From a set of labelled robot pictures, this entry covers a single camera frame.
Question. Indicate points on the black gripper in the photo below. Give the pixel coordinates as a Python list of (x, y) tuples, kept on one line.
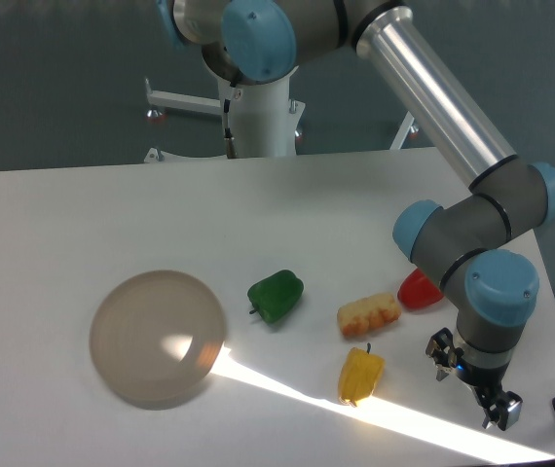
[(482, 370)]

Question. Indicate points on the red bell pepper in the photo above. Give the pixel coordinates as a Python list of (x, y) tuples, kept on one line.
[(418, 292)]

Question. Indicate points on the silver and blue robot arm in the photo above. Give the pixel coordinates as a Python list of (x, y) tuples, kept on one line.
[(252, 45)]

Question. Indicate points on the yellow bell pepper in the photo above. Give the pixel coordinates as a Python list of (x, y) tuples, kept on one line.
[(360, 375)]

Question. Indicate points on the green bell pepper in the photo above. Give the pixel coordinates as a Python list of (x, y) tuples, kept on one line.
[(273, 297)]

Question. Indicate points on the toy bread piece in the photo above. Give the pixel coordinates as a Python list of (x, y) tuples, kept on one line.
[(367, 314)]

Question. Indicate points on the beige round plate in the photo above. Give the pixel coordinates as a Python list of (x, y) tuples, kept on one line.
[(156, 336)]

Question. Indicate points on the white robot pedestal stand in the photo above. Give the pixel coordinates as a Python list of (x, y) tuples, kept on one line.
[(258, 119)]

